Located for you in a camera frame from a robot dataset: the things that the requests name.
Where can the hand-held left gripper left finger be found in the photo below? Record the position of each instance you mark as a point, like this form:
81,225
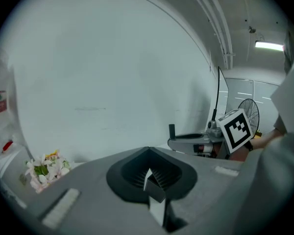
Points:
88,204

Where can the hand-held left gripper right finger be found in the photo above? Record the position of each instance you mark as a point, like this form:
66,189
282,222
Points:
205,192

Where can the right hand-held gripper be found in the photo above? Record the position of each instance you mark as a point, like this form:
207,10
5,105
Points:
237,131

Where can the person's right forearm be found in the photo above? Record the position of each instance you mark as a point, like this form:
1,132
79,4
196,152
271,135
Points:
267,138

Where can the person's right hand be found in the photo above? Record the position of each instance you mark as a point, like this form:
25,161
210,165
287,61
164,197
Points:
238,155

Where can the pink flowers in pot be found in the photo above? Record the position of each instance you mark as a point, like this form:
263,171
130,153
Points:
47,170

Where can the black floor fan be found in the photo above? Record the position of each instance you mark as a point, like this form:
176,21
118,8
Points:
252,114

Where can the person's light shirt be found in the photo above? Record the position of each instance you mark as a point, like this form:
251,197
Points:
279,180

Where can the white water dispenser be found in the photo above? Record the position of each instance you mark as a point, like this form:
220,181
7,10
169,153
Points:
12,163

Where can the ceiling light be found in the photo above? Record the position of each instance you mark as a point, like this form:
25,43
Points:
269,45

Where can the white ceiling pipes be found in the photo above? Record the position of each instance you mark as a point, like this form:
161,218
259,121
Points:
218,21

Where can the clear water bottle red label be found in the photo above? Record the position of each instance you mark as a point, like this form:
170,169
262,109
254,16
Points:
0,106

